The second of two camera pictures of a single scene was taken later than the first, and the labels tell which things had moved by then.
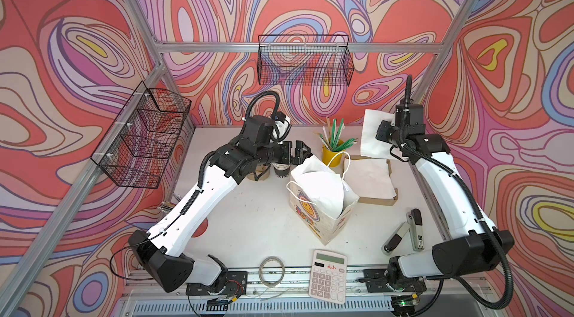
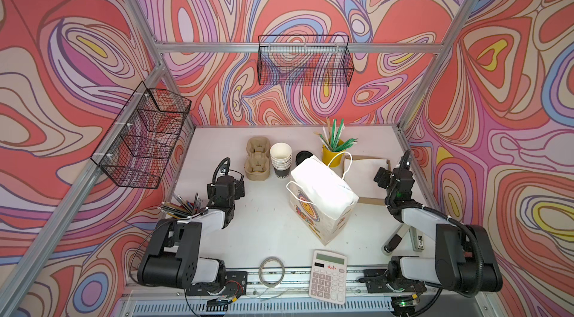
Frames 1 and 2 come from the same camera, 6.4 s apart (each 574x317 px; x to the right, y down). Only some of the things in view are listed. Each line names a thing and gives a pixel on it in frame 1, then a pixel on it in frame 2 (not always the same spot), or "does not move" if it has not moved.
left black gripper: x=299 y=158 → x=238 y=189
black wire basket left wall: x=145 y=138 does not move
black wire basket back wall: x=305 y=60 does not move
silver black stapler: x=413 y=223 does not move
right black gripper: x=385 y=127 → x=385 y=174
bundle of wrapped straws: x=332 y=134 does not move
